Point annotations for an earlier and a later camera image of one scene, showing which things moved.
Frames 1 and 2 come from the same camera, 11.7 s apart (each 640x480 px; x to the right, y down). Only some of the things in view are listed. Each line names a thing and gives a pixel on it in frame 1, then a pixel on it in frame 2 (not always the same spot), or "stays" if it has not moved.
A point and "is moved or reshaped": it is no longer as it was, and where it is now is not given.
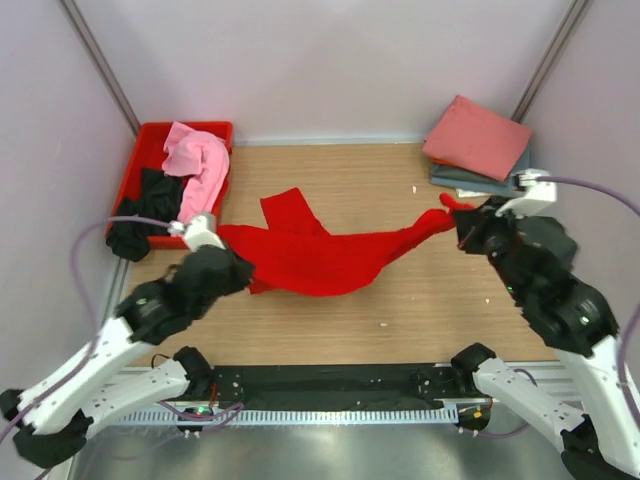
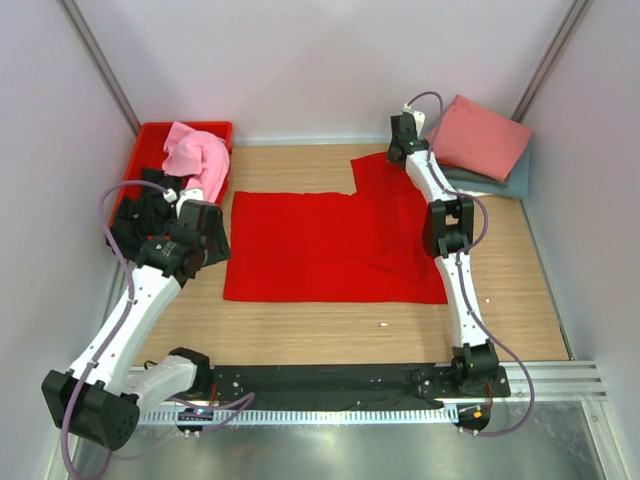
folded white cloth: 462,193 stays
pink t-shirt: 203,159 stays
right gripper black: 473,223 → 388,157
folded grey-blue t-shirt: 506,189 stays
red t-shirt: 292,252 is moved or reshaped
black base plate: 326,387 stays
